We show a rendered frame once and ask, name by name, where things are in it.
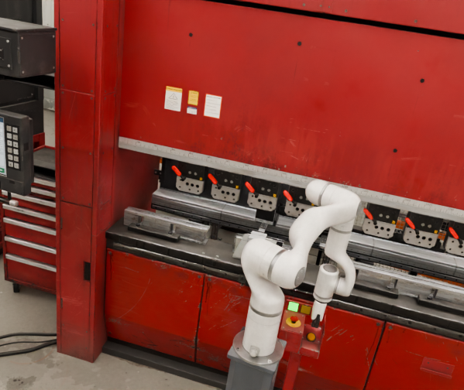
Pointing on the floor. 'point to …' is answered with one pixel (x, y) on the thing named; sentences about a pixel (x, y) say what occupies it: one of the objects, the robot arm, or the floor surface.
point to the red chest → (31, 233)
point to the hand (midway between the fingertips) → (315, 323)
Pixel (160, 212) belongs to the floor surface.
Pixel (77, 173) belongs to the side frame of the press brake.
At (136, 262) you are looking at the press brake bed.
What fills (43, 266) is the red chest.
